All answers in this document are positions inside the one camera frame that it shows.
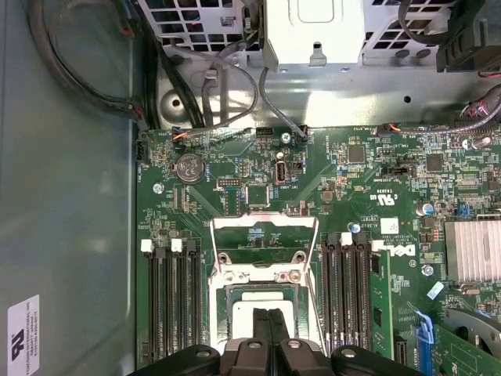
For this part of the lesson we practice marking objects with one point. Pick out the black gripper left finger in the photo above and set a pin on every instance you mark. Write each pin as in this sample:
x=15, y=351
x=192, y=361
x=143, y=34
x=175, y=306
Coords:
x=250, y=360

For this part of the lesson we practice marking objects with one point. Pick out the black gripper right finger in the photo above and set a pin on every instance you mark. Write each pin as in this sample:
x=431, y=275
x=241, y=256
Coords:
x=297, y=360

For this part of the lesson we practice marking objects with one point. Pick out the silver-topped CPU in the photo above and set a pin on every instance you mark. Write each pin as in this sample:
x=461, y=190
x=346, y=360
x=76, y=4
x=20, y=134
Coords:
x=244, y=317

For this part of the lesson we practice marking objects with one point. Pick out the thin metal locking lever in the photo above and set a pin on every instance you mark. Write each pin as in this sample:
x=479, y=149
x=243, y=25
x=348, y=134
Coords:
x=317, y=309

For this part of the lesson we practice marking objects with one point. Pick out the metal socket cover frame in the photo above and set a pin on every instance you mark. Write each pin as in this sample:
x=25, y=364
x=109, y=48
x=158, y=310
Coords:
x=262, y=219

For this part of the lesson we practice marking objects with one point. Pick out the CPU socket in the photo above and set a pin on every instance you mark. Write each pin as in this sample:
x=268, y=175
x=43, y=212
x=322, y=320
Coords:
x=213, y=305

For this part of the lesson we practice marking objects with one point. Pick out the RAM slot black clips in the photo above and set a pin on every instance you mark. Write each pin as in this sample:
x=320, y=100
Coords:
x=168, y=297
x=362, y=290
x=195, y=297

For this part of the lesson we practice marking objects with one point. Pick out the RAM slot white clips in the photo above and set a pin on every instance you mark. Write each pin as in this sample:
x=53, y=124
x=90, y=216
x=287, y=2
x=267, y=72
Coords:
x=182, y=297
x=154, y=297
x=346, y=290

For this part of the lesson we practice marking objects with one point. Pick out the blue expansion slot latch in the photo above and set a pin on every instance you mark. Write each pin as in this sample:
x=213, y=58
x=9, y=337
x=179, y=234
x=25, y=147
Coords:
x=424, y=333

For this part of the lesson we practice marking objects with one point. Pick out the green RAM stick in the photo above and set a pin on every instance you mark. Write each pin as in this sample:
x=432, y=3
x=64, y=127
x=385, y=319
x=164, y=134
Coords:
x=381, y=305

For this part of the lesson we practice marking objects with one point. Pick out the black graphics card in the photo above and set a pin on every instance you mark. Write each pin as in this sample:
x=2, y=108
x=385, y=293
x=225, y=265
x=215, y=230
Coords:
x=469, y=352

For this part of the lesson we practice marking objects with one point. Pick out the green motherboard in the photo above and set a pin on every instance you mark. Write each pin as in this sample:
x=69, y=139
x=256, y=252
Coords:
x=352, y=196

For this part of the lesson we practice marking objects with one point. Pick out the internal USB port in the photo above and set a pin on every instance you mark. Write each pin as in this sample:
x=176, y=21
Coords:
x=281, y=171

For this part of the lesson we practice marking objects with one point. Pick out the silver coin cell battery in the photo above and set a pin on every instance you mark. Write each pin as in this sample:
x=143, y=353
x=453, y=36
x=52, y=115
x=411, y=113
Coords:
x=189, y=169

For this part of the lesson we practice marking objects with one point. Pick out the silver chipset heatsink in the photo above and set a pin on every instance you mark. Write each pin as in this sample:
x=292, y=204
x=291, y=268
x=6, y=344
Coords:
x=473, y=250

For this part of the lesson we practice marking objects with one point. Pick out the white label sticker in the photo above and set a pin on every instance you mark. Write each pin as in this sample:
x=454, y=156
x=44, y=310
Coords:
x=23, y=333

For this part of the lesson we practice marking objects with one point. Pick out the black PC case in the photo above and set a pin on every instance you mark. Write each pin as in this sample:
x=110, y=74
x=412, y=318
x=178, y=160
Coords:
x=70, y=196

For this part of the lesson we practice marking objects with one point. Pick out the silver metal drive cage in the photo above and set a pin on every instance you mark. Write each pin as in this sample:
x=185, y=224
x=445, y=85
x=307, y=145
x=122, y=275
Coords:
x=313, y=35

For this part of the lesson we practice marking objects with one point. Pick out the black plastic fan housing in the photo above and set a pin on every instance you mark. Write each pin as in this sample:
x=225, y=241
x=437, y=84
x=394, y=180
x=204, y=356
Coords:
x=469, y=55

